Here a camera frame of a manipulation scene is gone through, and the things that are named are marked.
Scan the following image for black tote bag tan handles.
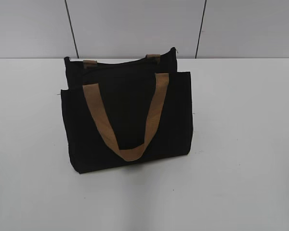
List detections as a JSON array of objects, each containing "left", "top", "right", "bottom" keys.
[{"left": 61, "top": 48, "right": 193, "bottom": 174}]

